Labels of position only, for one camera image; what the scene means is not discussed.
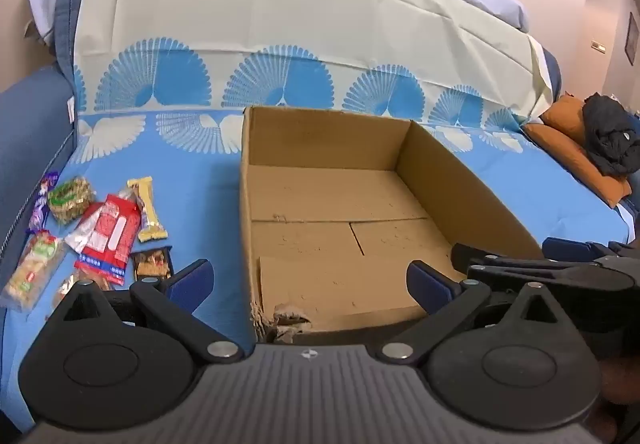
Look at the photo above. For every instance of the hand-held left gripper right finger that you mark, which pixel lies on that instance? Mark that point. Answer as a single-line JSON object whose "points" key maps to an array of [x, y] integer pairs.
{"points": [[427, 284]]}

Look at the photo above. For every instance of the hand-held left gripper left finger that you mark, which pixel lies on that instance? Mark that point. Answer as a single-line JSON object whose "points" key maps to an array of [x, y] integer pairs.
{"points": [[192, 281]]}

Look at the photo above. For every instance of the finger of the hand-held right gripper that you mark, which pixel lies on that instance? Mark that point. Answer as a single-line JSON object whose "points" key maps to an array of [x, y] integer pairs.
{"points": [[570, 250], [525, 271]]}

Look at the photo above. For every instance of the large red snack packet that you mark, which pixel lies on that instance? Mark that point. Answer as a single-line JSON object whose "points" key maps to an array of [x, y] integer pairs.
{"points": [[112, 234]]}

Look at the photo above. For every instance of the small red candy packet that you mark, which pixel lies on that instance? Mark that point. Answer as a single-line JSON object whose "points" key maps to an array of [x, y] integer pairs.
{"points": [[65, 286]]}

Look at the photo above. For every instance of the brown cardboard box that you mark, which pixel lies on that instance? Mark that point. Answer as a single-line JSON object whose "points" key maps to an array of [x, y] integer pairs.
{"points": [[325, 204]]}

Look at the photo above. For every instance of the clear green label cake packet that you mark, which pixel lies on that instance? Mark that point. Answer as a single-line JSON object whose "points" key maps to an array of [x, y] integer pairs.
{"points": [[30, 269]]}

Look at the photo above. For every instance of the person's right forearm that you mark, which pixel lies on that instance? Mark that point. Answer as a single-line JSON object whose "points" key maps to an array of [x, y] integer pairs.
{"points": [[622, 379]]}

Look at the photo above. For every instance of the dark brown snack packet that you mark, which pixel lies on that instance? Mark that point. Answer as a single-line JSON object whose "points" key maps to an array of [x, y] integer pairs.
{"points": [[152, 264]]}

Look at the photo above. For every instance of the yellow snack bar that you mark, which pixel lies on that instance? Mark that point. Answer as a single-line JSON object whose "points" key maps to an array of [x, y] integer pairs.
{"points": [[147, 214]]}

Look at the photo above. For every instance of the blue fan print sheet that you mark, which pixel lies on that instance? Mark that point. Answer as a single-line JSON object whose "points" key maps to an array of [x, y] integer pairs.
{"points": [[200, 184]]}

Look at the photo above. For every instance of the orange pillow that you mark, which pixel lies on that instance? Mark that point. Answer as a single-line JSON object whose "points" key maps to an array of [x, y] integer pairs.
{"points": [[565, 143]]}

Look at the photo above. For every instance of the silver snack packet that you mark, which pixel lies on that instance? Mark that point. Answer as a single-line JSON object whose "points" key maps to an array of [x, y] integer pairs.
{"points": [[80, 239]]}

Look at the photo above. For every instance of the black clothing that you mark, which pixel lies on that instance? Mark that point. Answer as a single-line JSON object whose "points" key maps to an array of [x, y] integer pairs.
{"points": [[610, 133]]}

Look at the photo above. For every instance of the round seed cake packet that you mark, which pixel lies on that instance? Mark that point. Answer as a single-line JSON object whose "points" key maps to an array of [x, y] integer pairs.
{"points": [[70, 199]]}

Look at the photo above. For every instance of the purple candy packet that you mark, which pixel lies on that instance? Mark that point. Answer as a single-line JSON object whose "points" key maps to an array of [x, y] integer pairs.
{"points": [[42, 204]]}

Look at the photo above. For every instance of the blue fabric sofa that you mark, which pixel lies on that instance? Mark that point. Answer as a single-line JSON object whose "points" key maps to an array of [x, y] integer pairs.
{"points": [[30, 123]]}

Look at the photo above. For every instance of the wall switch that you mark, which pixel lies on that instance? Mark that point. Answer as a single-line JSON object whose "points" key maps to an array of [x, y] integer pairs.
{"points": [[598, 46]]}

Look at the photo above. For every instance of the wall picture frame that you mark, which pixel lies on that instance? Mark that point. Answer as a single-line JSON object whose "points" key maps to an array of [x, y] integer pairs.
{"points": [[632, 36]]}

